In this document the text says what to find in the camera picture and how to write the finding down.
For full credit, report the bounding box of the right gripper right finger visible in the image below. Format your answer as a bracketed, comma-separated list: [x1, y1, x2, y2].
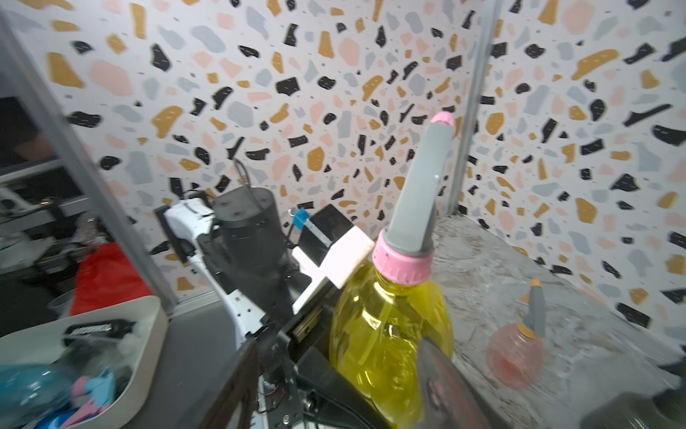
[416, 338, 509, 429]

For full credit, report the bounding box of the orange grey spray nozzle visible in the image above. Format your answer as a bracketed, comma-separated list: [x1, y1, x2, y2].
[518, 279, 547, 339]

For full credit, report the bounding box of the white plastic bin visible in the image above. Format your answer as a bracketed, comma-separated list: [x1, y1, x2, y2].
[1, 296, 168, 428]

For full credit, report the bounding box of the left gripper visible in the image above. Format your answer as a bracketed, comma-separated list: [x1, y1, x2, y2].
[257, 304, 389, 428]

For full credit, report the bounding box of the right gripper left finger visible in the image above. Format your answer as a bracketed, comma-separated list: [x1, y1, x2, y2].
[199, 337, 261, 429]

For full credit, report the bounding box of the yellow spray bottle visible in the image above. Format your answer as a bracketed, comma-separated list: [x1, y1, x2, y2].
[329, 262, 455, 428]

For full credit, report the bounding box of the blue bottle in bin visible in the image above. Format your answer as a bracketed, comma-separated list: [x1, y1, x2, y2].
[1, 364, 77, 428]

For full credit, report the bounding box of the pink grey spray nozzle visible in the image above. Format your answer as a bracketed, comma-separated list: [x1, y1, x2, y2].
[373, 112, 455, 286]

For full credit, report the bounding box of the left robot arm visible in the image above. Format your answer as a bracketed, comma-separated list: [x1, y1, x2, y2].
[155, 186, 386, 428]

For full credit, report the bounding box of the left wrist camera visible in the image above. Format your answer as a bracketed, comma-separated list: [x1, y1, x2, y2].
[292, 205, 374, 314]

